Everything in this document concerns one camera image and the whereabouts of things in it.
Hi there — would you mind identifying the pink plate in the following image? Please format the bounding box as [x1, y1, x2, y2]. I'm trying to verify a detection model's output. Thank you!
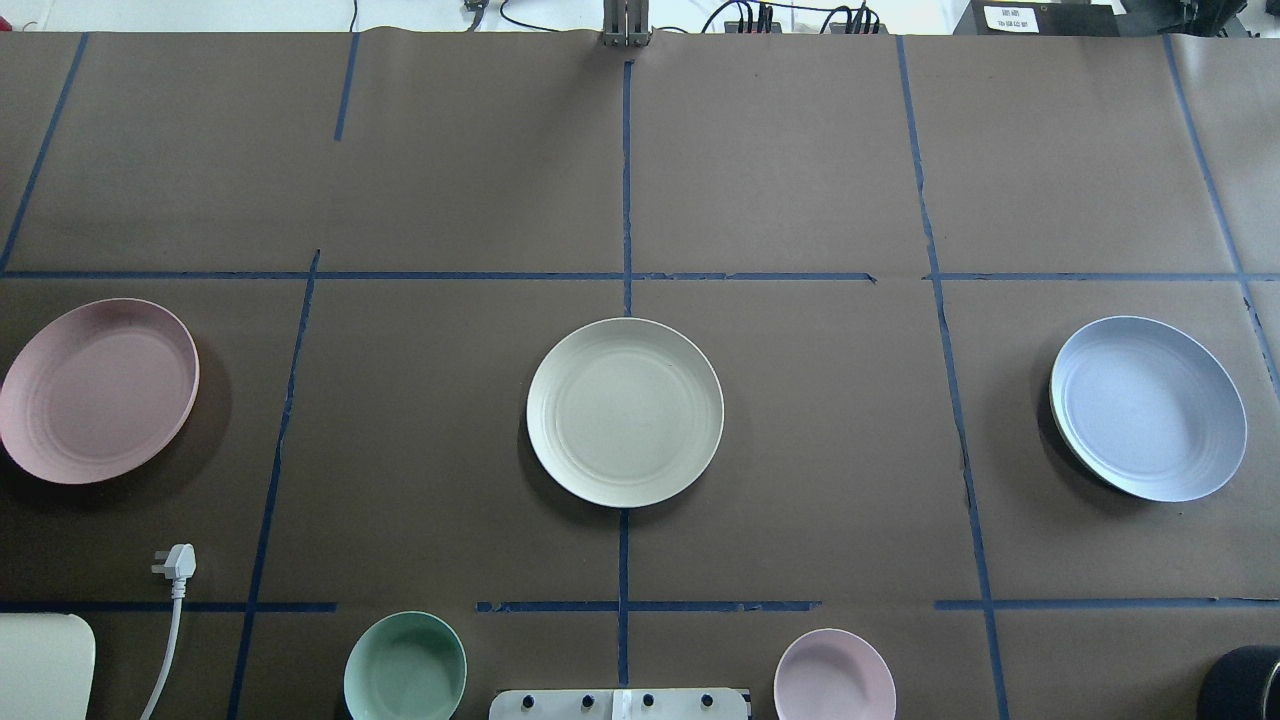
[1, 299, 201, 486]

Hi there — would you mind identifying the white toaster power cord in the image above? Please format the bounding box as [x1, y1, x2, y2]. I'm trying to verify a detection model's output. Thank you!
[138, 543, 197, 720]

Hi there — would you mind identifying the cream plate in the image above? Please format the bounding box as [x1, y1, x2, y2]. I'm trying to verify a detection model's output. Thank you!
[525, 316, 724, 509]

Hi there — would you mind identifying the dark blue saucepan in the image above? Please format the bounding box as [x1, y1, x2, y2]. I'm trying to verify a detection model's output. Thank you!
[1196, 644, 1279, 719]

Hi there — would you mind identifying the blue plate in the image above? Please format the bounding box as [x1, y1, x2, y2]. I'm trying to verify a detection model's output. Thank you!
[1050, 315, 1249, 503]

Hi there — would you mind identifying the cream toaster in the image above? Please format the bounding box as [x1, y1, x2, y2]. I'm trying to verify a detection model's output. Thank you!
[1, 612, 96, 719]

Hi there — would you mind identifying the metal camera mount clamp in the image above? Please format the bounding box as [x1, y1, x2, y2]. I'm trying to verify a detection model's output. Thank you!
[602, 0, 652, 47]

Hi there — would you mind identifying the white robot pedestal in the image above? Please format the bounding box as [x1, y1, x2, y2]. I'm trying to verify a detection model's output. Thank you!
[488, 687, 753, 719]

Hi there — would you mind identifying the green bowl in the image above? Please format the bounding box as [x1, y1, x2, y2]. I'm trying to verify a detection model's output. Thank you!
[343, 611, 468, 719]

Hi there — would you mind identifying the pink bowl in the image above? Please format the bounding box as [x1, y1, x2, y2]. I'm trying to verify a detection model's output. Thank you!
[773, 628, 899, 719]

